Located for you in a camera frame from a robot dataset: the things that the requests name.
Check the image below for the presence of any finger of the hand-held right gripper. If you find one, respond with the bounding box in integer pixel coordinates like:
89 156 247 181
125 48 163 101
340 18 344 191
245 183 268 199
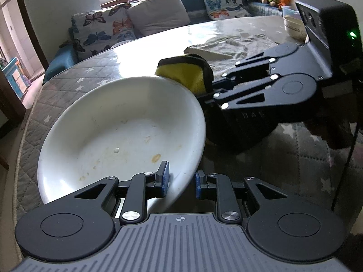
199 75 282 111
211 43 299 84

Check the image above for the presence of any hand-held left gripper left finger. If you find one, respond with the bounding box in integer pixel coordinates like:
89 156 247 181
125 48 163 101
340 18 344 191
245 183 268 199
74 161 171 224

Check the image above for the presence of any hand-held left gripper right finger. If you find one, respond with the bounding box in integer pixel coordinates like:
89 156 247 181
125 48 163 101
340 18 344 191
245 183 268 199
195 170 288 221

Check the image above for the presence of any yellow sponge with black edge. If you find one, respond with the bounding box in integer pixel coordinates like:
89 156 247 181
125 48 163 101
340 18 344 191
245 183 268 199
155 54 214 95

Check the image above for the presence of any large white plate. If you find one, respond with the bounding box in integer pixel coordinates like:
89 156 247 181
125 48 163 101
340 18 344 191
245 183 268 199
37 76 206 208

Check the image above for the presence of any small cream bowl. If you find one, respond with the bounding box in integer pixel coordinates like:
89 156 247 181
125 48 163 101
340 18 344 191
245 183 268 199
284 15 308 40

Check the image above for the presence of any grey cloth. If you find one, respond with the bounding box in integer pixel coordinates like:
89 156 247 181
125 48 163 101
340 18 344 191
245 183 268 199
184 33 280 75

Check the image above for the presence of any clear plastic container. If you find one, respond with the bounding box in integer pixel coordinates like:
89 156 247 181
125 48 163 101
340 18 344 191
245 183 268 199
282 6 300 19

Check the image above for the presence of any butterfly print pillow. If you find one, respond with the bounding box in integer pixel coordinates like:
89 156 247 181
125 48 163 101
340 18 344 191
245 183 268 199
69 2 138 62
202 0 252 22

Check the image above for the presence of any blue sofa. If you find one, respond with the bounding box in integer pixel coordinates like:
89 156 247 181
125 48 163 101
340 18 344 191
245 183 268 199
45 0 298 78

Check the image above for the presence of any plain grey pillow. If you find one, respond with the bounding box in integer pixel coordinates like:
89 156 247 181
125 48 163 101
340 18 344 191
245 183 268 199
125 0 191 37

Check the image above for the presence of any colourful toy shelf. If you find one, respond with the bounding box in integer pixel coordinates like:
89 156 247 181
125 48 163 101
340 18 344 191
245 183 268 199
1 57 30 100

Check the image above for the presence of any black cable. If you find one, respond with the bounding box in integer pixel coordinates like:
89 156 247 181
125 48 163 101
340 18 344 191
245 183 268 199
330 116 357 211

